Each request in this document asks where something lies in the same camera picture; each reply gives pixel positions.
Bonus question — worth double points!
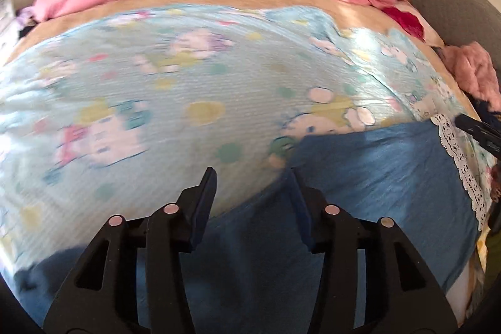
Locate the beige plush blanket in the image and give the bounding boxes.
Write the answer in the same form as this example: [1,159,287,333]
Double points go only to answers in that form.
[1,0,476,134]

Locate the light blue cartoon bedsheet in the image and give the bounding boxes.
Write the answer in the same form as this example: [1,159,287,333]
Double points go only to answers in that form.
[1,4,493,275]

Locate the clothes pile by bed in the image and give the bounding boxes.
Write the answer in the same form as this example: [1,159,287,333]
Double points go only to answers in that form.
[16,5,38,39]

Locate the blue denim pants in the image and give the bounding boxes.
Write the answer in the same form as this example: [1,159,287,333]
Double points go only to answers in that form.
[14,115,478,333]

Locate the pink fluffy garment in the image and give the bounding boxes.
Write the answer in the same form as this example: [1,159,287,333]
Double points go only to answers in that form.
[442,42,501,112]

